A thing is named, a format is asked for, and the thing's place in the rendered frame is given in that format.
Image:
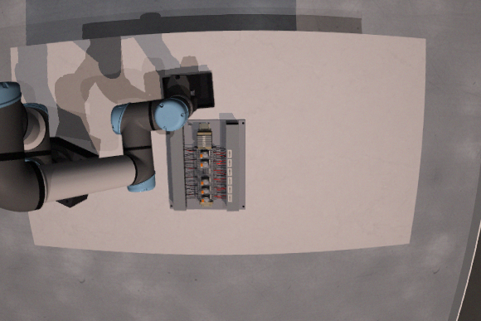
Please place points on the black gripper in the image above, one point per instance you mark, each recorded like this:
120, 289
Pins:
181, 86

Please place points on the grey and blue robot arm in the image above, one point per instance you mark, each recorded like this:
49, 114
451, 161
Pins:
26, 186

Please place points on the grey relay panel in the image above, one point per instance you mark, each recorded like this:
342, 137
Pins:
225, 140

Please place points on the grey relay with orange button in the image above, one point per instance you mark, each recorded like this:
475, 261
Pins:
205, 181
205, 198
204, 163
204, 154
205, 190

